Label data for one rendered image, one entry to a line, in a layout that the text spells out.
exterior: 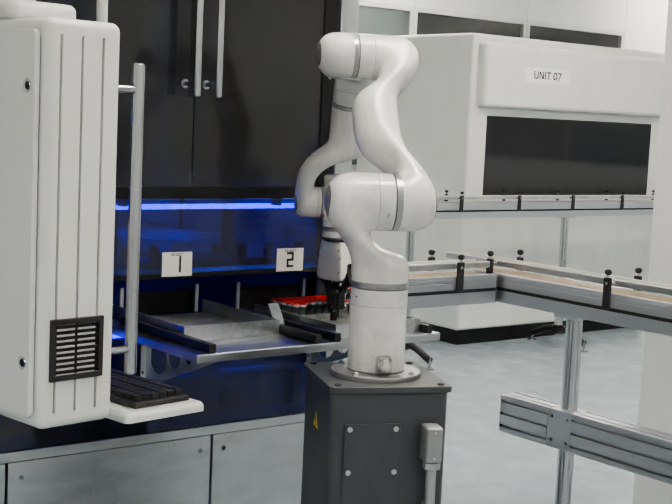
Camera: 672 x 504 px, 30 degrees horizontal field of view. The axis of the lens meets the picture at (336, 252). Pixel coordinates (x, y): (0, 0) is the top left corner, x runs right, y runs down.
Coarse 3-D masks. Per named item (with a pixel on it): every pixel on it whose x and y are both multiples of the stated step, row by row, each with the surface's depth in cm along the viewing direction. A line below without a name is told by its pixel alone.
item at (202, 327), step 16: (208, 304) 320; (144, 320) 294; (160, 320) 288; (176, 320) 308; (192, 320) 309; (208, 320) 310; (224, 320) 311; (240, 320) 309; (256, 320) 303; (272, 320) 295; (192, 336) 282; (208, 336) 284; (224, 336) 287; (240, 336) 290
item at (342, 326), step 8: (256, 304) 318; (264, 312) 315; (288, 312) 307; (296, 320) 305; (304, 320) 302; (312, 320) 299; (320, 320) 297; (328, 320) 318; (344, 320) 320; (408, 320) 306; (416, 320) 307; (328, 328) 294; (336, 328) 292; (344, 328) 294; (408, 328) 306; (416, 328) 308; (344, 336) 294
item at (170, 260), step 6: (168, 252) 305; (174, 252) 306; (180, 252) 307; (186, 252) 308; (162, 258) 305; (168, 258) 306; (174, 258) 307; (186, 258) 309; (162, 264) 305; (168, 264) 306; (174, 264) 307; (186, 264) 309; (162, 270) 305; (168, 270) 306; (174, 270) 307; (186, 270) 309; (162, 276) 305; (168, 276) 306
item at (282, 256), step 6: (282, 252) 326; (294, 252) 329; (300, 252) 330; (282, 258) 326; (288, 258) 328; (294, 258) 329; (300, 258) 330; (276, 264) 326; (282, 264) 327; (288, 264) 328; (294, 264) 329; (300, 264) 330; (276, 270) 326; (282, 270) 327; (288, 270) 328; (294, 270) 329
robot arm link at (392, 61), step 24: (360, 48) 276; (384, 48) 277; (408, 48) 278; (360, 72) 278; (384, 72) 275; (408, 72) 276; (360, 96) 271; (384, 96) 270; (360, 120) 268; (384, 120) 266; (360, 144) 268; (384, 144) 264; (384, 168) 267; (408, 168) 261; (408, 192) 256; (432, 192) 259; (408, 216) 257; (432, 216) 259
